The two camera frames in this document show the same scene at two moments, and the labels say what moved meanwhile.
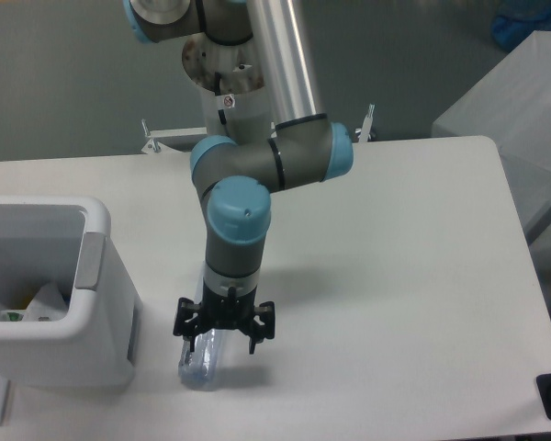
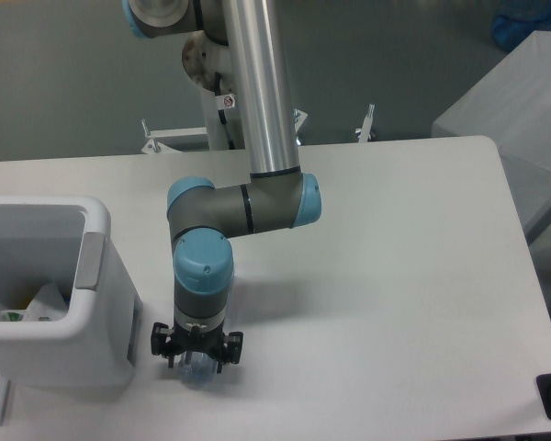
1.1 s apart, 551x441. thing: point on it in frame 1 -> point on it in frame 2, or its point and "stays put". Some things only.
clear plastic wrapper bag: [49, 305] stays put
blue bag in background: [516, 19] stays put
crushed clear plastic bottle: [203, 367] stays put
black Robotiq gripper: [220, 310] -> [211, 342]
